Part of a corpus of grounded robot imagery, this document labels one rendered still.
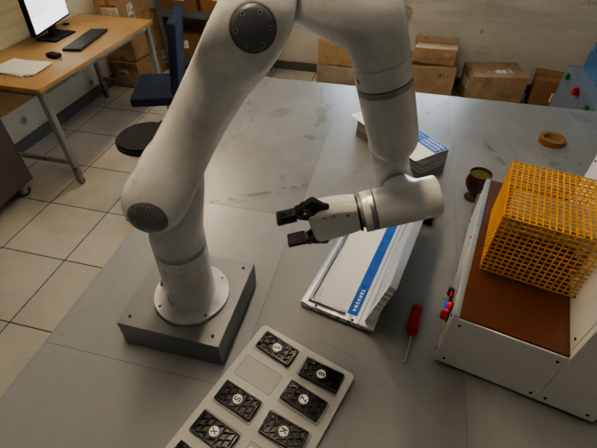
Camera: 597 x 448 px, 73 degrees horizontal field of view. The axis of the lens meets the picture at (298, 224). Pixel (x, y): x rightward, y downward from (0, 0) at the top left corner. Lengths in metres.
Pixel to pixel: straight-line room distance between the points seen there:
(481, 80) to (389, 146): 3.57
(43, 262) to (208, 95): 2.35
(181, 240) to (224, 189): 0.68
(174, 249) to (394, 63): 0.56
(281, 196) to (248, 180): 0.17
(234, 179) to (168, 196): 0.87
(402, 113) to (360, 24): 0.15
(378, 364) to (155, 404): 0.54
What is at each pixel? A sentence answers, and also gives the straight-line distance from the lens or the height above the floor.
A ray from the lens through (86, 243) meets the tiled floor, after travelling 2.90.
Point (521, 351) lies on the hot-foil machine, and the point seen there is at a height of 1.06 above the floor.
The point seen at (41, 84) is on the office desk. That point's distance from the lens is 3.12.
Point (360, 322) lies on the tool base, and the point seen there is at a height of 0.92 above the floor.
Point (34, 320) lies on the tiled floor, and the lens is 2.62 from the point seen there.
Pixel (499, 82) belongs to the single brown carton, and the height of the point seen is 0.26.
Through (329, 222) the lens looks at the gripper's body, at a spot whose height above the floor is 1.30.
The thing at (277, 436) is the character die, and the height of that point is 0.91.
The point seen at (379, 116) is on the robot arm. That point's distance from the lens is 0.68.
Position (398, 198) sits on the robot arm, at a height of 1.34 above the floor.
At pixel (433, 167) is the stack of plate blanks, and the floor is 0.94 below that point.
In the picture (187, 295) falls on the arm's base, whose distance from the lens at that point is 1.01.
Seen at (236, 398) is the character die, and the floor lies 0.92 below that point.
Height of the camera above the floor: 1.84
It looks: 43 degrees down
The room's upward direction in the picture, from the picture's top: straight up
